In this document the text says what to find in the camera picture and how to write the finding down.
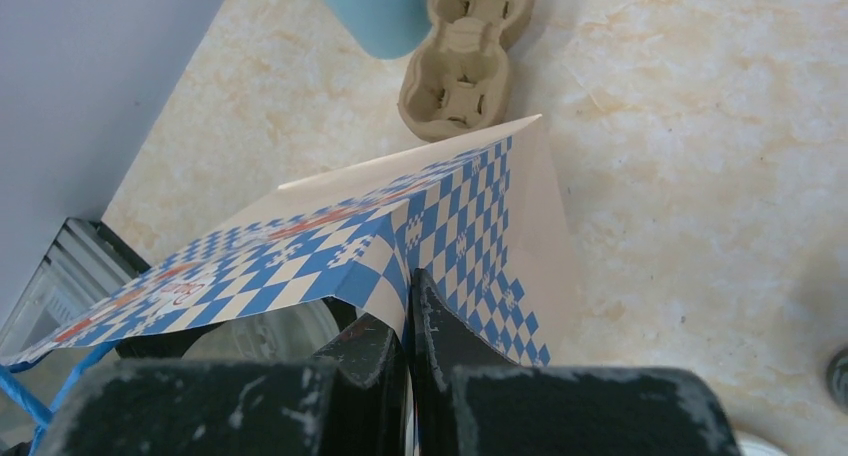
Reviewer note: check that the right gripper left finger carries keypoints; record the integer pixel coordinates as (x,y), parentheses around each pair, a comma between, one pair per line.
(347,399)

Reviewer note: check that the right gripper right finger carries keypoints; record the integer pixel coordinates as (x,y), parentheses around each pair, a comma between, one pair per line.
(472,400)

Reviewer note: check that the checkered paper takeout bag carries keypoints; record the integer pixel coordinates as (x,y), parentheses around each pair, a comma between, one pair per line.
(481,212)

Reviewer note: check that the stack of black cups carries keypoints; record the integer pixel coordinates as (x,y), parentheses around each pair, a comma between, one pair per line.
(836,379)

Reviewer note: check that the stack of white lids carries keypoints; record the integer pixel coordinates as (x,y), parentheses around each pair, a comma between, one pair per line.
(751,445)

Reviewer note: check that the cardboard cup carrier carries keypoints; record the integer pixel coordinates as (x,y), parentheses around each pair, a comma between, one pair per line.
(459,80)

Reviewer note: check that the blue straw holder cup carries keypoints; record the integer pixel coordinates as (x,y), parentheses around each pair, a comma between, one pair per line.
(384,29)

